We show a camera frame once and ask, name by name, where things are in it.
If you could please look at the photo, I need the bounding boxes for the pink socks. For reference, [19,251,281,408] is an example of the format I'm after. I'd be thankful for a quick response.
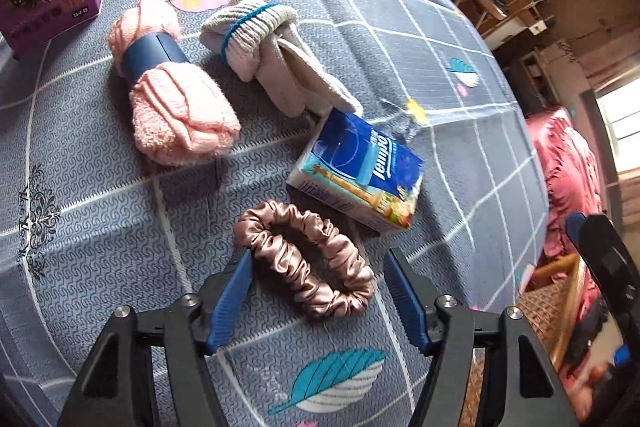
[109,0,242,166]

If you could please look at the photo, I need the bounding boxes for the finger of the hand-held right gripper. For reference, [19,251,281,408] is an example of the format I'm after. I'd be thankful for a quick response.
[565,212,630,349]

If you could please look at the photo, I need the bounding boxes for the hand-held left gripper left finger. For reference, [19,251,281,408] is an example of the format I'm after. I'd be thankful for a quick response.
[57,248,254,427]

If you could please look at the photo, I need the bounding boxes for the white knit gloves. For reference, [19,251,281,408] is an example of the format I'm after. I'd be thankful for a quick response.
[199,0,365,116]

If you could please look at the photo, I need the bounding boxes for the blue tissue pack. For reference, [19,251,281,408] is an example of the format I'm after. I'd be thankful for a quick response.
[286,108,425,233]

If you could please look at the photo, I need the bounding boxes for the pink ruffled blanket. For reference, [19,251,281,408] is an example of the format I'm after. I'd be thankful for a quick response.
[524,106,606,268]

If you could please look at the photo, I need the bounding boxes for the wicker chair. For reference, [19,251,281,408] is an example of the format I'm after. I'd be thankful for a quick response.
[460,252,586,427]

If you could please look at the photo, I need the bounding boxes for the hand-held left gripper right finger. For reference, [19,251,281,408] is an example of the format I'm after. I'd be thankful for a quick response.
[383,248,581,427]

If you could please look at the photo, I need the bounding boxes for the pink satin scrunchie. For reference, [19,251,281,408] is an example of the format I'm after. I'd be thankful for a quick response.
[233,200,377,319]

